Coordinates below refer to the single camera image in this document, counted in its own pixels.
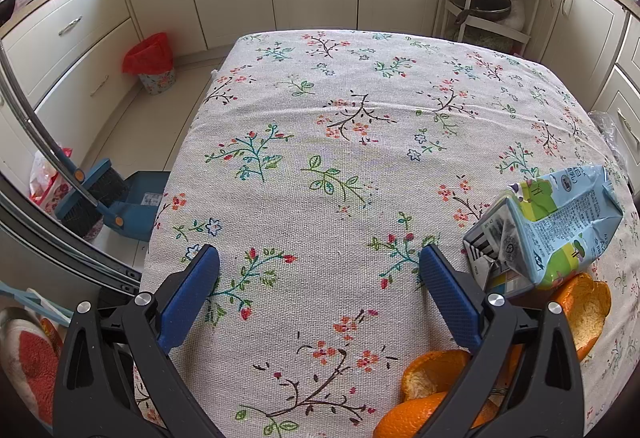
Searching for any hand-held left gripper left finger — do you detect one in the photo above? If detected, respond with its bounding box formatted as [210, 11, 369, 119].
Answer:
[52, 244, 222, 438]

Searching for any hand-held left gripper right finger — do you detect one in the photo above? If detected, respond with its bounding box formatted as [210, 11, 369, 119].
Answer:
[415, 244, 586, 438]

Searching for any orange peel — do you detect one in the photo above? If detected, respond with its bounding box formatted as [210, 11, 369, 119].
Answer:
[401, 349, 474, 403]
[372, 390, 501, 438]
[552, 272, 612, 363]

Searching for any blue and green drink carton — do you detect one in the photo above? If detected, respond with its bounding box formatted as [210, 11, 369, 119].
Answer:
[462, 164, 625, 294]

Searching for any blue dustpan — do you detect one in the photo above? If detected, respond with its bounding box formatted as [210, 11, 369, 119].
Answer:
[102, 170, 172, 242]

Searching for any blue broom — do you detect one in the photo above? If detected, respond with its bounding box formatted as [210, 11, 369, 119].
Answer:
[54, 158, 130, 239]

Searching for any red printed plastic bag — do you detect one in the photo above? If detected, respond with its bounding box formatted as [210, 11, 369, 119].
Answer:
[29, 148, 74, 215]

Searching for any floral tablecloth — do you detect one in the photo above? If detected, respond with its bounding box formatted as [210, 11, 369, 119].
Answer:
[134, 29, 640, 438]

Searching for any crinkled clear plastic bag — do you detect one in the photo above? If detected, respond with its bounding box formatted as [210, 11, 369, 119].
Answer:
[590, 110, 637, 185]

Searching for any floral bin with red liner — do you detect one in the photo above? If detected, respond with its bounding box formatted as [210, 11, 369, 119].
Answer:
[122, 32, 177, 95]

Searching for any black wok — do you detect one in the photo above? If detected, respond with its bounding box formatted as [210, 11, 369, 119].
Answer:
[452, 0, 514, 25]

